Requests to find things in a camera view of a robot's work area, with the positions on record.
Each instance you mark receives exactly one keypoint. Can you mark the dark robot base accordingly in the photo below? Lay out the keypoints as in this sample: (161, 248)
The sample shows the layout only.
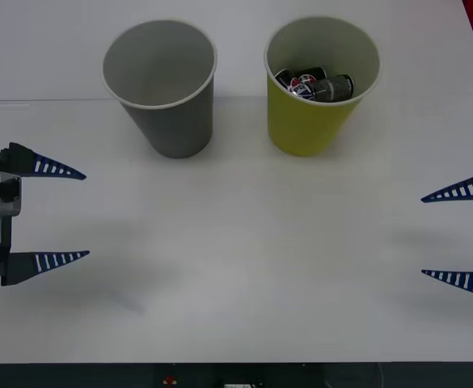
(98, 376)

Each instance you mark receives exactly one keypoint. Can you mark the black can round print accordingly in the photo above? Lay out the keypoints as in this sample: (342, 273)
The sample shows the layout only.
(315, 73)

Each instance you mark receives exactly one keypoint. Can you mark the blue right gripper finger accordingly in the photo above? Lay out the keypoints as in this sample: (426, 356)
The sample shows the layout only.
(468, 189)
(468, 281)

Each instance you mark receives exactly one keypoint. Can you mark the grey plastic waste bin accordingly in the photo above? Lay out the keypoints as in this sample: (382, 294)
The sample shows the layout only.
(163, 81)

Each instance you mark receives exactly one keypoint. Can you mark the yellow-green plastic waste bin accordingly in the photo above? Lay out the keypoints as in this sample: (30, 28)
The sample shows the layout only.
(305, 125)

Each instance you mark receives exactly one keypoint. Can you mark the red button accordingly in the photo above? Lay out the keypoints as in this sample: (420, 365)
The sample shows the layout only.
(169, 380)

